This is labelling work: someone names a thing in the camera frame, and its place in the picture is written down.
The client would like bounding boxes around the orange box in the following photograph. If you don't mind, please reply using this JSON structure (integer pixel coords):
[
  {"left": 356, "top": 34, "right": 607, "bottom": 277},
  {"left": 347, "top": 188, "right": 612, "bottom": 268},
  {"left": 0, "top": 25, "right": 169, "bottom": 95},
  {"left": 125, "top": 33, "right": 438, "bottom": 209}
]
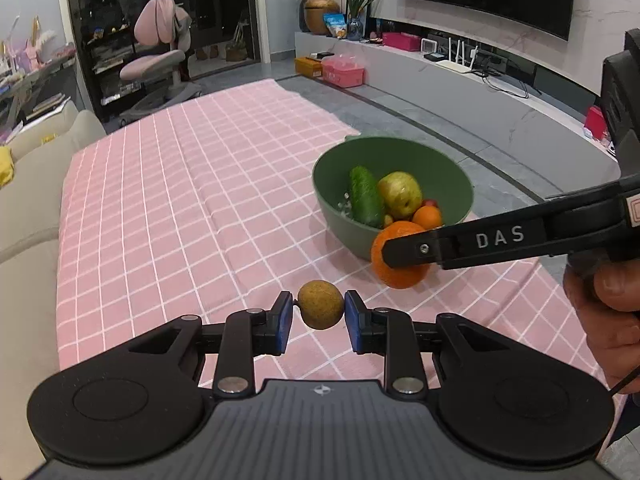
[{"left": 294, "top": 56, "right": 322, "bottom": 78}]

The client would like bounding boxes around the blue snack bag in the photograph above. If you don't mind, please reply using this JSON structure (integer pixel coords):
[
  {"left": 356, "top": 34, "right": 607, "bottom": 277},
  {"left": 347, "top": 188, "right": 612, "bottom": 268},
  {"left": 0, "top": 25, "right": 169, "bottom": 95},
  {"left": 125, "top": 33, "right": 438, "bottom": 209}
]
[{"left": 323, "top": 13, "right": 347, "bottom": 39}]

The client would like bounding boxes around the yellow cushion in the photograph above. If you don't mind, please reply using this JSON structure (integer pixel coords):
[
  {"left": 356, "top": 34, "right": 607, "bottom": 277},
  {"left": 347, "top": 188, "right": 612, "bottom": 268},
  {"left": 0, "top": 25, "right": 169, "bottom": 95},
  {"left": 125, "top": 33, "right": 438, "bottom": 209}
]
[{"left": 0, "top": 145, "right": 14, "bottom": 188}]

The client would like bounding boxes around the pink office chair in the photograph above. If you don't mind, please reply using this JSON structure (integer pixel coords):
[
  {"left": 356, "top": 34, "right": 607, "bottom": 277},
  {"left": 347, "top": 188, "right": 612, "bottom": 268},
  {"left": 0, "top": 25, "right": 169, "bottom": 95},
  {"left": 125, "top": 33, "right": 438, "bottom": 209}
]
[{"left": 119, "top": 0, "right": 202, "bottom": 126}]

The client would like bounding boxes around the white router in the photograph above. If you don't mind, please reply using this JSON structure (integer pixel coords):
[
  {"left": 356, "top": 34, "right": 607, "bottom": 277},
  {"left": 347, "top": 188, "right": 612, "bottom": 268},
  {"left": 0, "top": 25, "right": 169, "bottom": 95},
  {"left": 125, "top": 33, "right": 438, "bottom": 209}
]
[{"left": 436, "top": 38, "right": 480, "bottom": 74}]

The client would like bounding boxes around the beige sofa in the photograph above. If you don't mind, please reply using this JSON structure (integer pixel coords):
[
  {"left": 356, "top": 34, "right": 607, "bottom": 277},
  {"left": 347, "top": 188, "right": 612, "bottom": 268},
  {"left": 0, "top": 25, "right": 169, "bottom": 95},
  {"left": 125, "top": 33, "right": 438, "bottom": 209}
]
[{"left": 1, "top": 103, "right": 105, "bottom": 479}]

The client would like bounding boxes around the brown round vase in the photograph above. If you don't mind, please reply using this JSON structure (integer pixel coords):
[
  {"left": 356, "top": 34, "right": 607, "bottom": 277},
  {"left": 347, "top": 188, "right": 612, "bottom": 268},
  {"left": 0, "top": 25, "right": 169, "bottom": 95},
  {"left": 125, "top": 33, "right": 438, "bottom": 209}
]
[{"left": 304, "top": 0, "right": 341, "bottom": 36}]

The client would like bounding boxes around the grey tv bench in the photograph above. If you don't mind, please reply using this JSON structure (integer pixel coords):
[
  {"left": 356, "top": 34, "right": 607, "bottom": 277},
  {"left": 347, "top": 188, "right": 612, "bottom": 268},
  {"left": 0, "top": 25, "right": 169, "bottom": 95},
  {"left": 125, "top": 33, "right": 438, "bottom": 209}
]
[{"left": 295, "top": 32, "right": 620, "bottom": 192}]

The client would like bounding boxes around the longan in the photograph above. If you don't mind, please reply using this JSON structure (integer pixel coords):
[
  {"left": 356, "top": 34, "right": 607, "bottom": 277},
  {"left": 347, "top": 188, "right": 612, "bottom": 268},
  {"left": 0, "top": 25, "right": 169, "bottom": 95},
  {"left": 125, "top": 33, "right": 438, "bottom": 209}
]
[{"left": 297, "top": 280, "right": 345, "bottom": 330}]

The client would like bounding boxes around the pink checkered tablecloth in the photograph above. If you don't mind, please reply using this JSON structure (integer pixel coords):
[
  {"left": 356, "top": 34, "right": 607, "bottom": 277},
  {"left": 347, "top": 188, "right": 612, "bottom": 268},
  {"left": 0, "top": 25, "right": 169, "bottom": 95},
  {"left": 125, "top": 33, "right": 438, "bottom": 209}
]
[{"left": 56, "top": 80, "right": 600, "bottom": 375}]

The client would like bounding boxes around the magenta tissue box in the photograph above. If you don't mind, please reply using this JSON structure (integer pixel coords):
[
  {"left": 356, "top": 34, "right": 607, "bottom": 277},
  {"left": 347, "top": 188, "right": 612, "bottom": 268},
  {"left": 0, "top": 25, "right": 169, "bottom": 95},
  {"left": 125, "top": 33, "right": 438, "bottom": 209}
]
[{"left": 382, "top": 32, "right": 421, "bottom": 52}]

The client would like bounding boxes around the green cucumber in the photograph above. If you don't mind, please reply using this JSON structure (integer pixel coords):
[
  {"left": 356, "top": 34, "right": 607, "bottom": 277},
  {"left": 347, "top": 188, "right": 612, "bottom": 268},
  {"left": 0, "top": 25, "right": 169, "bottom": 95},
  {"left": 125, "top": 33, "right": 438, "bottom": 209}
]
[{"left": 348, "top": 166, "right": 385, "bottom": 229}]

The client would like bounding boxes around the green colander bowl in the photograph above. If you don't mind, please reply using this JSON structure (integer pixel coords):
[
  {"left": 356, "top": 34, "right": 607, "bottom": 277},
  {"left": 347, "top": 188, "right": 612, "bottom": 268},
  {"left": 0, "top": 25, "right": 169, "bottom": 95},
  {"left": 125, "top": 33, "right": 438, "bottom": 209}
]
[{"left": 312, "top": 136, "right": 474, "bottom": 260}]

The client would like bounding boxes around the yellow-green pear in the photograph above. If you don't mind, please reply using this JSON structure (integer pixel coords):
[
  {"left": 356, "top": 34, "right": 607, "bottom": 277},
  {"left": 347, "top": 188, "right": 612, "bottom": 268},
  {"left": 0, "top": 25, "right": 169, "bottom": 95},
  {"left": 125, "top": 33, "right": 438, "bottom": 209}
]
[{"left": 378, "top": 171, "right": 423, "bottom": 220}]

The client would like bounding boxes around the pink storage box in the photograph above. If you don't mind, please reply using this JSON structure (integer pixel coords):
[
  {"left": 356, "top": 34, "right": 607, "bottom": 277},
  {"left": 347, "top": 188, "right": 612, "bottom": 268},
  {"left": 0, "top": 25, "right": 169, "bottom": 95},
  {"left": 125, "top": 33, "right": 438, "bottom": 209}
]
[{"left": 321, "top": 55, "right": 366, "bottom": 89}]

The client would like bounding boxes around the person's right hand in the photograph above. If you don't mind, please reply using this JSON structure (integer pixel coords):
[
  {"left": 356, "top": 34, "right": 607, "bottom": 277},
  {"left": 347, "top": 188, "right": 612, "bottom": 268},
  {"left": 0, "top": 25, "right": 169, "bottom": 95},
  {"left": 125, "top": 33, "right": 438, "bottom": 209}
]
[{"left": 563, "top": 252, "right": 639, "bottom": 394}]

